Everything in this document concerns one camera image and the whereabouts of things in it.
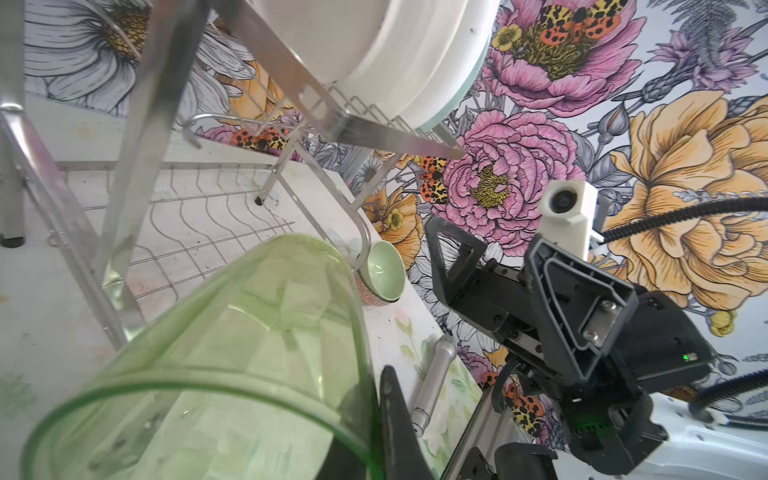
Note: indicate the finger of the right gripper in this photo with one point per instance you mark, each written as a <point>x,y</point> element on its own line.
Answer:
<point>579,309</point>
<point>455,255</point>

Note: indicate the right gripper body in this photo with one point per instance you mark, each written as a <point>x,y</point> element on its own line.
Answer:
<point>606,420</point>

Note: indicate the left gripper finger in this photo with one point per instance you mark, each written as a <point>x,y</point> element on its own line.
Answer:
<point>402,456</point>

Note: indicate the light green ceramic bowl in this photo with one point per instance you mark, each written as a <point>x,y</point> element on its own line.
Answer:
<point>384,271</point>

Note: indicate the green glass tumbler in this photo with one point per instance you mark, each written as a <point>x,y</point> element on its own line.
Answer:
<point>262,372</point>

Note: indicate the white patterned plate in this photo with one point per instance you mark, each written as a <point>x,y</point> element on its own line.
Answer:
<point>421,57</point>

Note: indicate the pale green plate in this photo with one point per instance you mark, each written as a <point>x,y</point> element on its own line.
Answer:
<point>465,90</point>

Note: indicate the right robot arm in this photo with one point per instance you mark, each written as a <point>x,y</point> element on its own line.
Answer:
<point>701,444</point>

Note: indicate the grey metal cylinder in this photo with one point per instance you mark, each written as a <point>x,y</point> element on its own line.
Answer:
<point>444,352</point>

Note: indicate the cream white plate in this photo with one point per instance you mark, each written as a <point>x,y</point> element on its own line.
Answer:
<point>343,41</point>

